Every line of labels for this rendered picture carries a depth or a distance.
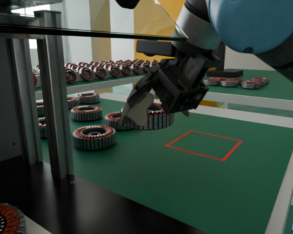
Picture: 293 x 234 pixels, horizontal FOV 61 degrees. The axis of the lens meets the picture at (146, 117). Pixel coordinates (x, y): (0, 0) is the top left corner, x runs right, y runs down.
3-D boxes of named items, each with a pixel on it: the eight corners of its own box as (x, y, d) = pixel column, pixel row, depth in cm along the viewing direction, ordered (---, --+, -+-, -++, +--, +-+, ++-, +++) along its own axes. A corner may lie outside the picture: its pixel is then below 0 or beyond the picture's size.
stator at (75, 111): (108, 118, 91) (107, 108, 90) (79, 124, 84) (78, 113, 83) (93, 112, 99) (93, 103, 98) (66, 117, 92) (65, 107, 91)
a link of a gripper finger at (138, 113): (122, 141, 44) (159, 106, 42) (108, 117, 47) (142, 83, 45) (132, 143, 47) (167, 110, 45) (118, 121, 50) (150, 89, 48)
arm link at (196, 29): (174, -2, 36) (211, 4, 41) (163, 27, 39) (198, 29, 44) (206, 25, 32) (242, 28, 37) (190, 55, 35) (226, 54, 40)
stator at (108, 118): (103, 131, 76) (103, 120, 75) (106, 121, 87) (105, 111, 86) (139, 130, 77) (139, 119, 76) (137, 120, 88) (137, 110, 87)
